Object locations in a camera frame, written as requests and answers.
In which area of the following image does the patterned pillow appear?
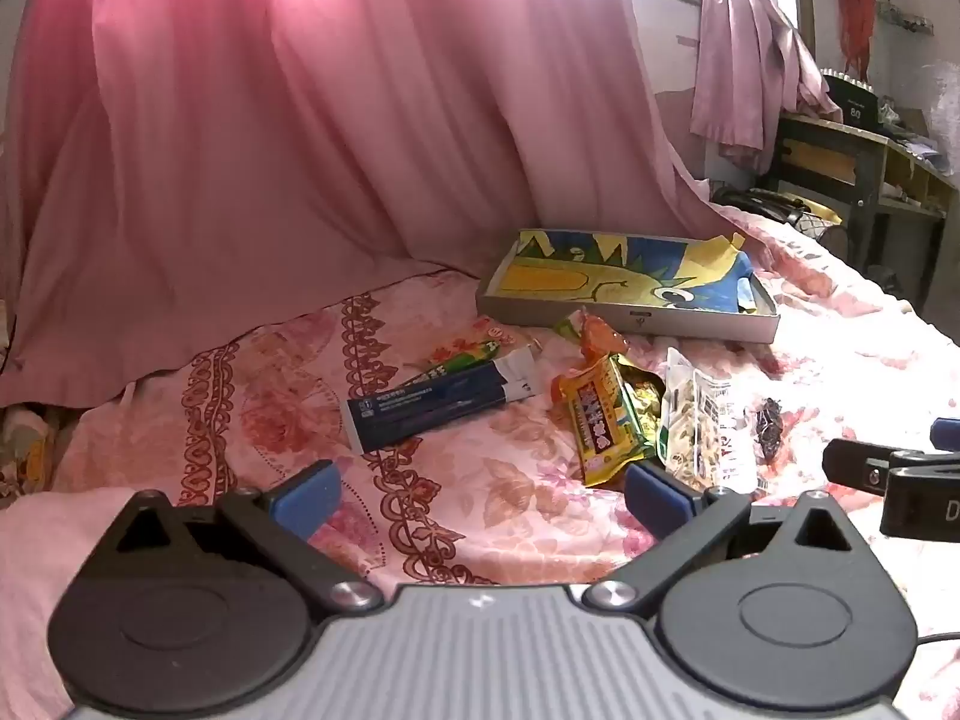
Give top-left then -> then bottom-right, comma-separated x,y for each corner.
0,405 -> 62,512

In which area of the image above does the rice cracker packet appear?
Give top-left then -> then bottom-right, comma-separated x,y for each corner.
553,355 -> 661,486

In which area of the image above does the wooden desk black frame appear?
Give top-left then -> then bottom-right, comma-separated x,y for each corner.
765,112 -> 960,282

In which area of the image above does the green stick packet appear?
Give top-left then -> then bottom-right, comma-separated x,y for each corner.
405,341 -> 505,385

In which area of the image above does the pink curtain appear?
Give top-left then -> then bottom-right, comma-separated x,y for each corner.
0,0 -> 751,410

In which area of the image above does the clear packet of white nuts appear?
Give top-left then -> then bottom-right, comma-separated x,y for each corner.
656,347 -> 760,496

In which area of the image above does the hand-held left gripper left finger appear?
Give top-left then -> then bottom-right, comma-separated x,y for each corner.
97,460 -> 385,620

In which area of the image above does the clear packet dark dried snack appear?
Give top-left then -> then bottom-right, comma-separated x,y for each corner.
739,388 -> 797,467

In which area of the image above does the orange spicy strip packet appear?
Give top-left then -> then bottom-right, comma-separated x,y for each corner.
555,310 -> 629,359

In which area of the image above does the purple hanging garment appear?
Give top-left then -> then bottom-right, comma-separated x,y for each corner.
690,0 -> 845,173

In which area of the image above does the mesh basket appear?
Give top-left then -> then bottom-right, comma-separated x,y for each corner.
793,211 -> 841,242

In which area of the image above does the black box silver rim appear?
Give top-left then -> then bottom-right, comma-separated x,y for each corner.
817,67 -> 881,130

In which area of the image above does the black bag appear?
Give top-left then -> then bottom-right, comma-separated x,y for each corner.
712,187 -> 809,226

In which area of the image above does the pink floral bedsheet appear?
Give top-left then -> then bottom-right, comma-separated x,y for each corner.
0,202 -> 960,720

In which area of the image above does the wall hook rack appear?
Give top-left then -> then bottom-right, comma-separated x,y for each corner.
881,0 -> 938,37

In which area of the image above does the plain pink cloth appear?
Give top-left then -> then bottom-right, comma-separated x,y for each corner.
0,487 -> 151,720

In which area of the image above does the grey cardboard box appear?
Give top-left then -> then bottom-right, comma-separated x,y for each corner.
476,227 -> 781,344

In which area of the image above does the red hanging decoration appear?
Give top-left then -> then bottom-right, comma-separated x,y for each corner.
834,0 -> 880,83

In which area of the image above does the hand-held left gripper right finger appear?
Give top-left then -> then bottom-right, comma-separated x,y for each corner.
585,461 -> 875,620

